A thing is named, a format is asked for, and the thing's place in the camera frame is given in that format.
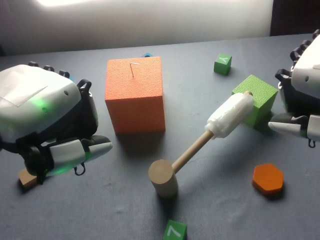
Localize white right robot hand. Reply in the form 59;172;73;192
267;29;320;149

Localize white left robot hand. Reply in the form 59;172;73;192
0;61;114;186

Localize wooden mallet with white grip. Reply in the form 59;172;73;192
147;90;253;198

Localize large orange foam cube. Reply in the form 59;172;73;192
104;56;166;136

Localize large green foam block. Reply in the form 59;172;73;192
231;74;279;130

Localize tan wooden rectangular block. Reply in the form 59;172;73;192
18;167;38;190

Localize orange hexagon block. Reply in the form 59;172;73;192
251;163;285;196

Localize green cube with letter Y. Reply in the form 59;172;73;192
213;53;233;77

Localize grey table cloth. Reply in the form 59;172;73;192
0;33;320;240

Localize green cube with number 7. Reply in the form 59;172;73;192
162;219;188;240

